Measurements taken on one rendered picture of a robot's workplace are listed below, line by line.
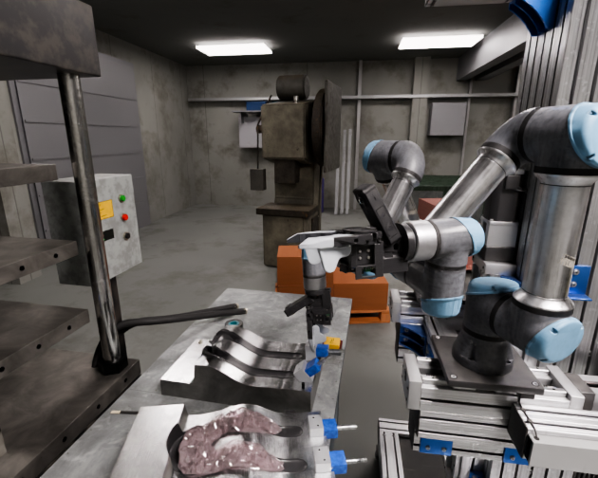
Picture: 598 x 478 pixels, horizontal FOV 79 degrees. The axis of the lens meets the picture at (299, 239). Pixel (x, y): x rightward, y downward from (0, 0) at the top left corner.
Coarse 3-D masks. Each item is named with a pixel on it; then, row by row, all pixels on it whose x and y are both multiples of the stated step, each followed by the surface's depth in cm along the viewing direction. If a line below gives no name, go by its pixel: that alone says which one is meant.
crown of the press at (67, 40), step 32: (0, 0) 84; (32, 0) 92; (64, 0) 100; (0, 32) 84; (32, 32) 92; (64, 32) 101; (0, 64) 96; (32, 64) 96; (64, 64) 102; (96, 64) 113
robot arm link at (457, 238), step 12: (444, 228) 66; (456, 228) 66; (468, 228) 67; (480, 228) 68; (444, 240) 65; (456, 240) 66; (468, 240) 67; (480, 240) 68; (444, 252) 66; (456, 252) 67; (468, 252) 68; (444, 264) 68; (456, 264) 67
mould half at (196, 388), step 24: (240, 336) 133; (192, 360) 129; (216, 360) 117; (264, 360) 125; (288, 360) 125; (168, 384) 119; (192, 384) 117; (216, 384) 115; (240, 384) 113; (264, 384) 113; (288, 384) 112; (312, 384) 112; (288, 408) 112
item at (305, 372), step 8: (304, 360) 117; (312, 360) 115; (320, 360) 113; (296, 368) 116; (304, 368) 114; (312, 368) 112; (320, 368) 113; (296, 376) 114; (304, 376) 113; (312, 376) 115
